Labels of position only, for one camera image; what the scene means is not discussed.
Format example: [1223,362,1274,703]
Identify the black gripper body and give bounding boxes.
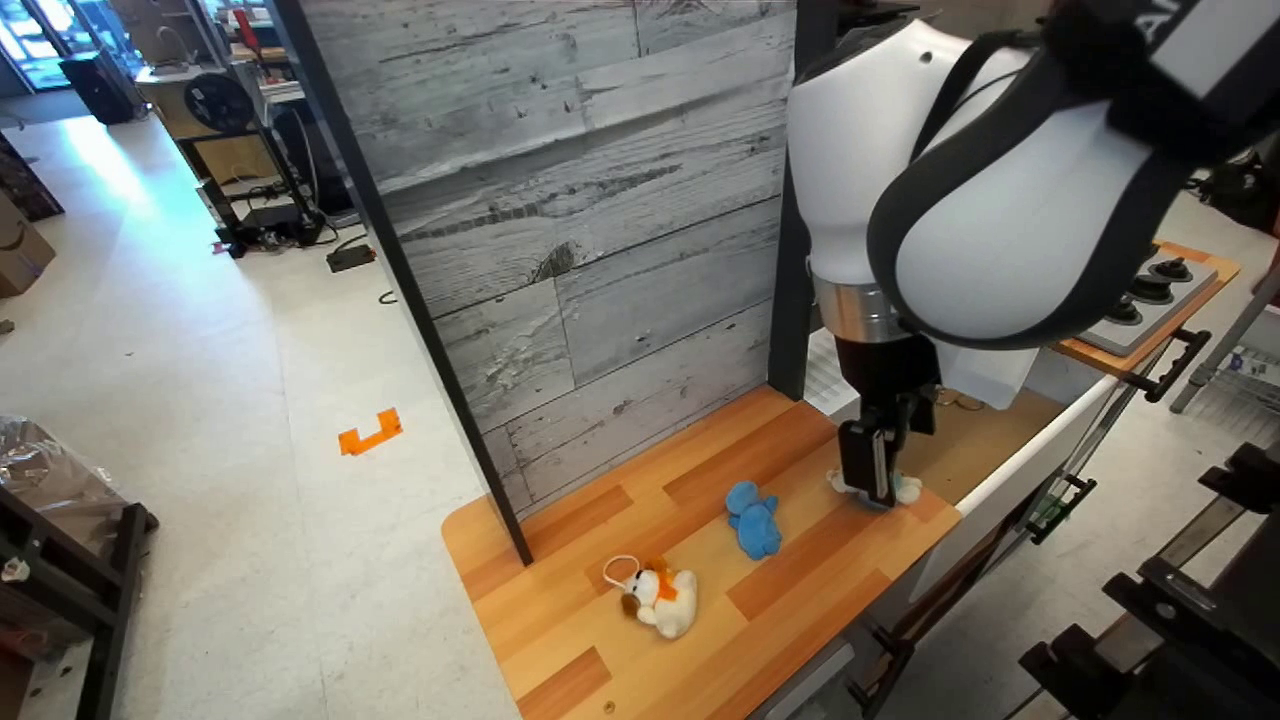
[832,337,943,458]

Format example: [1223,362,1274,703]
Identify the small black floor object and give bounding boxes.
[324,238,379,278]

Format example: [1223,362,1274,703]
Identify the white printed sheet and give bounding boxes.
[799,329,868,426]

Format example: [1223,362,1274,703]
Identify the black vertical column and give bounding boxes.
[763,0,841,405]

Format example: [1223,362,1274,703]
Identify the blue plush toy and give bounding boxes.
[722,477,789,564]

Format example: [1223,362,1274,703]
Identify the white grooved tray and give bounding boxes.
[953,376,1125,539]

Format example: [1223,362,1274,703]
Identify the white orange plush toy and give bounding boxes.
[599,549,704,646]

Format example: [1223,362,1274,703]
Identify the wooden toy stove top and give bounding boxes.
[1057,238,1245,381]

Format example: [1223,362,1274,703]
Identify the black metal stand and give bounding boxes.
[1015,442,1280,720]

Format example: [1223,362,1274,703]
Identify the grey wood backdrop panel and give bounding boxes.
[301,0,804,519]

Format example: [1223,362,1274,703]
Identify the orange floor marker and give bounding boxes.
[333,405,409,459]

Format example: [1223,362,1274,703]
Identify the background storage shelves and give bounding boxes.
[0,0,351,259]

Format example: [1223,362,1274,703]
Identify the dark low furniture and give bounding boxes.
[0,414,164,720]

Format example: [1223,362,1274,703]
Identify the cardboard box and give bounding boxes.
[0,186,61,304]

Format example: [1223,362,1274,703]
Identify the black cabinet handle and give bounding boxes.
[1122,324,1217,408]

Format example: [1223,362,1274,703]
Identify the black slanted frame post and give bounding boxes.
[270,0,539,567]

